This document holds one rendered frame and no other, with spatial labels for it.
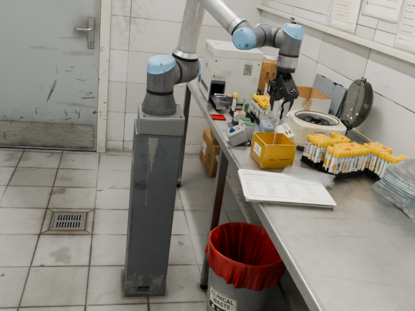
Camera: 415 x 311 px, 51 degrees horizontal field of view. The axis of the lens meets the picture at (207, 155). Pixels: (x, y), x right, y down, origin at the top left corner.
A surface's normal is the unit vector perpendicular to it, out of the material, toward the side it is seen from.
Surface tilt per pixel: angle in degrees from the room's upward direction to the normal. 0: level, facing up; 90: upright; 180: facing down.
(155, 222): 90
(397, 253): 0
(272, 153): 90
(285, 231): 0
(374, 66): 90
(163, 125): 90
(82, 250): 0
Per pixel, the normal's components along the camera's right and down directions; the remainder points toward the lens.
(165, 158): 0.18, 0.40
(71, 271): 0.13, -0.91
